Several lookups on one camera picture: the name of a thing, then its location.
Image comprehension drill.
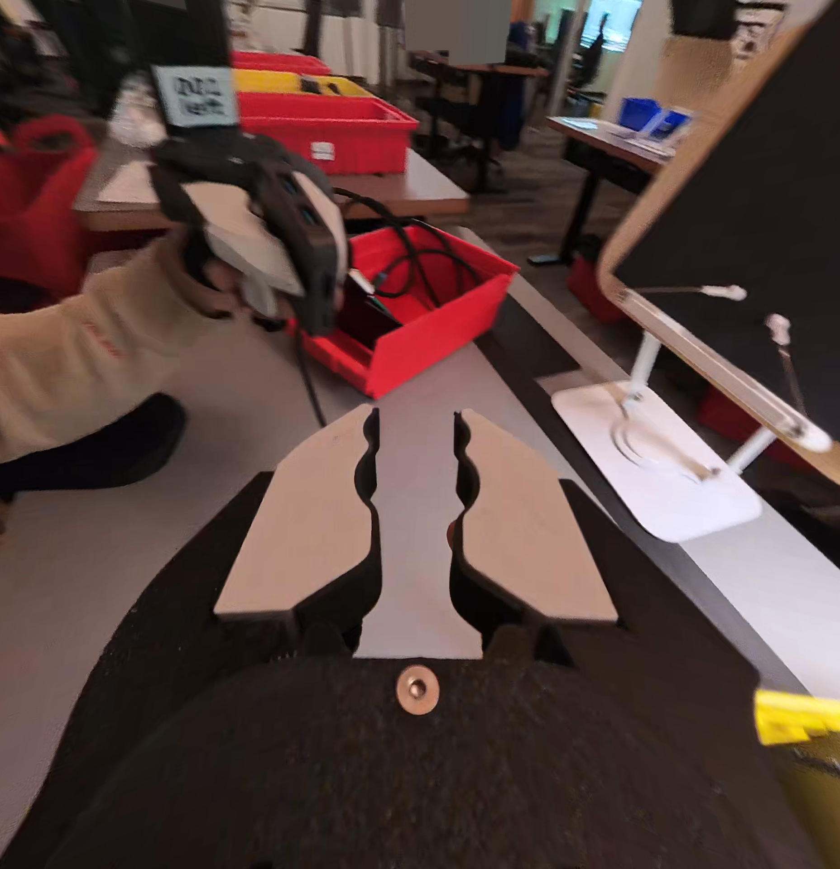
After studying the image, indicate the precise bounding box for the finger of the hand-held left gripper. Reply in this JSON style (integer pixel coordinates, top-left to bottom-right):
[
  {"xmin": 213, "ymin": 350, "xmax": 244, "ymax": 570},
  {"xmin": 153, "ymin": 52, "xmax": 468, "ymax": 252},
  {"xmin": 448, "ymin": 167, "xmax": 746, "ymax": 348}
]
[
  {"xmin": 201, "ymin": 182, "xmax": 307, "ymax": 319},
  {"xmin": 308, "ymin": 170, "xmax": 351, "ymax": 276}
]

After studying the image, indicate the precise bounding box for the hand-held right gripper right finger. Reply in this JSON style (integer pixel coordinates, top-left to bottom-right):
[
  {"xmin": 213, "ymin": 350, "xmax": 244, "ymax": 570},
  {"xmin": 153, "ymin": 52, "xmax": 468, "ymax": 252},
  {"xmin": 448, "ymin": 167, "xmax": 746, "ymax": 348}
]
[{"xmin": 449, "ymin": 407, "xmax": 620, "ymax": 640}]

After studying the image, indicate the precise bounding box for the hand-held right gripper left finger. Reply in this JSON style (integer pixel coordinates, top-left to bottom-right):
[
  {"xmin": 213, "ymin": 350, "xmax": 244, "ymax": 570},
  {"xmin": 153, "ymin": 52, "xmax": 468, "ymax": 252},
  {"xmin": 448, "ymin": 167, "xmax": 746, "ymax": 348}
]
[{"xmin": 212, "ymin": 405, "xmax": 384, "ymax": 639}]

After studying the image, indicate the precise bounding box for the black port hub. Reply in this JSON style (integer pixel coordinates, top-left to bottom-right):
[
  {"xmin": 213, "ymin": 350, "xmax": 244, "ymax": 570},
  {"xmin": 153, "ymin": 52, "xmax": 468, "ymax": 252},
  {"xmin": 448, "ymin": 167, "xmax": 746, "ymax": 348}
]
[{"xmin": 253, "ymin": 163, "xmax": 346, "ymax": 338}]

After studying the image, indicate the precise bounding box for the black hub cable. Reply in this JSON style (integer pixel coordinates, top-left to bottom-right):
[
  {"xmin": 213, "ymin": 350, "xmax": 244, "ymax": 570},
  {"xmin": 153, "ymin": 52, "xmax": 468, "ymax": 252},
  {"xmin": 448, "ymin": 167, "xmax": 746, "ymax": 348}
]
[{"xmin": 292, "ymin": 329, "xmax": 327, "ymax": 427}]

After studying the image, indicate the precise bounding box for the red plastic bin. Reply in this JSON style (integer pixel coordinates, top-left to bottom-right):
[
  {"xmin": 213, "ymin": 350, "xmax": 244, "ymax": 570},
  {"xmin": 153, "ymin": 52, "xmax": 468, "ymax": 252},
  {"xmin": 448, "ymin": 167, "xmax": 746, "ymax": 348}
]
[
  {"xmin": 230, "ymin": 49, "xmax": 334, "ymax": 77},
  {"xmin": 299, "ymin": 224, "xmax": 520, "ymax": 400}
]

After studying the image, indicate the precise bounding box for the yellow plastic bin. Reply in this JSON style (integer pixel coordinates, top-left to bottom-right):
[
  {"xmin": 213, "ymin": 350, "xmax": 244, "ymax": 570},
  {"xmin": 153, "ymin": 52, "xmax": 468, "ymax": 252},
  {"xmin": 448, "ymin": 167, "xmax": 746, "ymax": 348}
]
[
  {"xmin": 233, "ymin": 68, "xmax": 374, "ymax": 99},
  {"xmin": 754, "ymin": 688, "xmax": 840, "ymax": 869}
]

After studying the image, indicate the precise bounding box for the person's left forearm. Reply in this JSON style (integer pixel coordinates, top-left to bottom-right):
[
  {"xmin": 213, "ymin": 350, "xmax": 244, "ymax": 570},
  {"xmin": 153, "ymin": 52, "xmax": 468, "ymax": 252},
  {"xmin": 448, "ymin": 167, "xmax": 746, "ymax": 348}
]
[{"xmin": 0, "ymin": 234, "xmax": 213, "ymax": 468}]

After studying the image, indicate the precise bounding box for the person's left hand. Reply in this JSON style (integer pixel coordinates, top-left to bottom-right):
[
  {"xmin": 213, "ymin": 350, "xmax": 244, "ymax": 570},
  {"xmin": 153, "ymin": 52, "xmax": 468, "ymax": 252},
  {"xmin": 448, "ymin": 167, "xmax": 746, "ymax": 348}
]
[{"xmin": 177, "ymin": 231, "xmax": 258, "ymax": 320}]

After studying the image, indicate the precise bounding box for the red bin with white label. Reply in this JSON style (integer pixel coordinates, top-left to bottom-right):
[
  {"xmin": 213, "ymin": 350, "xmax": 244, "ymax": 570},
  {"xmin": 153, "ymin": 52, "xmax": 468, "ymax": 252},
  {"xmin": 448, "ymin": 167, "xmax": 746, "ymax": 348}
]
[{"xmin": 236, "ymin": 91, "xmax": 421, "ymax": 176}]

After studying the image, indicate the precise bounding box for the white and wooden stand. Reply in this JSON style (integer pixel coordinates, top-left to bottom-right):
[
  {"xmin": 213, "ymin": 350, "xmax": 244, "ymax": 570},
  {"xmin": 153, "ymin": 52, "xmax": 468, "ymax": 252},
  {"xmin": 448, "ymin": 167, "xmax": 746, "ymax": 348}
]
[{"xmin": 551, "ymin": 0, "xmax": 840, "ymax": 544}]

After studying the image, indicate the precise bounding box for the red bag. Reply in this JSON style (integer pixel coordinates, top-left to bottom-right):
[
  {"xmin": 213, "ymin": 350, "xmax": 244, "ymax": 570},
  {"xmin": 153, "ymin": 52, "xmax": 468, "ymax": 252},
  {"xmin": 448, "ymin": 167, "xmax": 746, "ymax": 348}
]
[{"xmin": 0, "ymin": 114, "xmax": 100, "ymax": 296}]

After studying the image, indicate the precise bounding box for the brown-edged desk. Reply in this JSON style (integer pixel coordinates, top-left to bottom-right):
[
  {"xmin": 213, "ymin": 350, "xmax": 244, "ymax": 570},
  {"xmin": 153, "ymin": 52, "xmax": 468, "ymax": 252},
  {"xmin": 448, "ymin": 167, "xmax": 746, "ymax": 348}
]
[{"xmin": 528, "ymin": 115, "xmax": 675, "ymax": 267}]

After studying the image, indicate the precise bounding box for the blue bin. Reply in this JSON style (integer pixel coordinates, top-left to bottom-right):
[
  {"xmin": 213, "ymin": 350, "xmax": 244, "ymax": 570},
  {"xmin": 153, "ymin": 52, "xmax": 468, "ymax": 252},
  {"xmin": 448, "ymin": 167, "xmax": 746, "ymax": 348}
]
[{"xmin": 619, "ymin": 97, "xmax": 694, "ymax": 141}]

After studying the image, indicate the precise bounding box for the black tablet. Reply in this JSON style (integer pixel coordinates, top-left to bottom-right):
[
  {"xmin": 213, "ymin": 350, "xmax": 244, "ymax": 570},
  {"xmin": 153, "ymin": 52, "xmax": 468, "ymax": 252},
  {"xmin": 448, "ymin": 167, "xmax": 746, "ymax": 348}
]
[{"xmin": 613, "ymin": 0, "xmax": 840, "ymax": 469}]

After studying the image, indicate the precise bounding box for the thick black braided cable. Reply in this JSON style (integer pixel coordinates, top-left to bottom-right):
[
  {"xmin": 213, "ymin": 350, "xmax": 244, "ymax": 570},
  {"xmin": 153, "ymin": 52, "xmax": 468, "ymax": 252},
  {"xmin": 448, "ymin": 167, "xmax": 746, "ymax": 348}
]
[{"xmin": 335, "ymin": 189, "xmax": 485, "ymax": 301}]

